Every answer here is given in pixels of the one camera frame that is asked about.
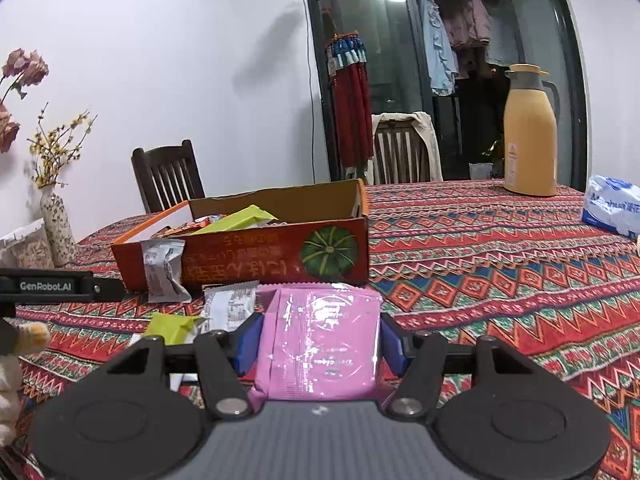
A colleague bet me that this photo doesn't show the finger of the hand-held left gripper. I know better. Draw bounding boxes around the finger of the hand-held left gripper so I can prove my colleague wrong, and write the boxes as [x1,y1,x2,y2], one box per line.
[93,278,124,302]

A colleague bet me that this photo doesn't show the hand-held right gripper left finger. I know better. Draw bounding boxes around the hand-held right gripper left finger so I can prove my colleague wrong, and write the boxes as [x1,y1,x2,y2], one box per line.
[107,312,264,420]

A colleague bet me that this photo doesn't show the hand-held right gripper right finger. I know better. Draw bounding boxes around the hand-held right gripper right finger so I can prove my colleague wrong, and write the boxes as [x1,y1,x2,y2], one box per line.
[381,312,533,418]

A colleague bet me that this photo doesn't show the pink snack packet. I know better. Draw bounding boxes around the pink snack packet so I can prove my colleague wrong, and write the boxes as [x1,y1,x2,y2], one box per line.
[248,284,383,411]

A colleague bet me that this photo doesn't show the red cardboard box pumpkin print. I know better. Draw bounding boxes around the red cardboard box pumpkin print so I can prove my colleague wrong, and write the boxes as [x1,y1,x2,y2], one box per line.
[111,178,370,295]

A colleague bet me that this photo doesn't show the person's left forearm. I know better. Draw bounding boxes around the person's left forearm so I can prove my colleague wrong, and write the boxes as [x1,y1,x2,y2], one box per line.
[0,321,52,448]

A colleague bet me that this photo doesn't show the white snack packet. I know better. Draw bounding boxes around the white snack packet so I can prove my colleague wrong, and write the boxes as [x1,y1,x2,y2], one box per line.
[202,282,257,333]

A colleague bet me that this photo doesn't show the small speckled vase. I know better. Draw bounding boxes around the small speckled vase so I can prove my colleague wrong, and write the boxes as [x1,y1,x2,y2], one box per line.
[40,185,78,267]

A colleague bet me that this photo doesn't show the silver snack packet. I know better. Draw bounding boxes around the silver snack packet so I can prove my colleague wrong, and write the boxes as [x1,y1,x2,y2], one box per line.
[142,239,192,303]

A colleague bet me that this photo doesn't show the red colourful snack packet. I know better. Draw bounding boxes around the red colourful snack packet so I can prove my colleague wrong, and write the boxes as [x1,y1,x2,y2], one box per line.
[160,216,226,237]

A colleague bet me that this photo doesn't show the yellow flower sprigs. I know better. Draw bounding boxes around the yellow flower sprigs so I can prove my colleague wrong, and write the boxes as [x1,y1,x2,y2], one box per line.
[27,105,98,188]

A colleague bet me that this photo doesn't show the dark wooden chair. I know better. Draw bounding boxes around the dark wooden chair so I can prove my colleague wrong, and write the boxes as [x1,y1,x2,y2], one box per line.
[131,140,206,214]

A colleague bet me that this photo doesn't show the brown wooden chair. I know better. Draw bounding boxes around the brown wooden chair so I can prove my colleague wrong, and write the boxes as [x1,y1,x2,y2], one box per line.
[372,120,433,185]

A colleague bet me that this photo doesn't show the wooden chair with cloth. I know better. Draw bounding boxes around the wooden chair with cloth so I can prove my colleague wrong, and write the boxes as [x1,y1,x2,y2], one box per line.
[371,111,443,183]

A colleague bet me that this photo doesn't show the dried pink flowers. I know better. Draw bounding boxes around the dried pink flowers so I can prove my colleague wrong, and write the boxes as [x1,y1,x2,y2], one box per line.
[0,49,50,153]

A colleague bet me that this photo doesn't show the red hanging tassel bundle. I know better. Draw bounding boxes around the red hanging tassel bundle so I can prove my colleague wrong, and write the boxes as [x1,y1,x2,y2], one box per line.
[325,34,375,168]

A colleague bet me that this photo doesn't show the yellow thermos jug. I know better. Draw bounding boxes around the yellow thermos jug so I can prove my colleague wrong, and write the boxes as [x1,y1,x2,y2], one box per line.
[502,63,561,197]

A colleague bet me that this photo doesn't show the white blue tissue pack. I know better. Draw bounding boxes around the white blue tissue pack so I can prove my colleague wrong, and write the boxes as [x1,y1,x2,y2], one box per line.
[581,175,640,238]

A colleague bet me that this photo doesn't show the dark framed sliding glass door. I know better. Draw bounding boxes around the dark framed sliding glass door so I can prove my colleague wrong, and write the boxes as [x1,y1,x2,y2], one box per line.
[300,0,588,191]

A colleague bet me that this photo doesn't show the light blue hanging shirt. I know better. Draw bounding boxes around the light blue hanging shirt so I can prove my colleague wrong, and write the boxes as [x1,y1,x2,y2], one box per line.
[419,0,460,96]

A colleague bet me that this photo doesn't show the pale hanging garment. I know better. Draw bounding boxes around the pale hanging garment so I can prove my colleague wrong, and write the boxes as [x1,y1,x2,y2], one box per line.
[485,10,521,66]

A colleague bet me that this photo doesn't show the pink hanging garment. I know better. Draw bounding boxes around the pink hanging garment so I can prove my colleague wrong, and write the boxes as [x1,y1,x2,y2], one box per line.
[445,0,493,51]

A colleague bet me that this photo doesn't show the black cable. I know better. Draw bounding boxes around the black cable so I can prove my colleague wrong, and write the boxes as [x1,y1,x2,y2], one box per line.
[304,0,321,183]

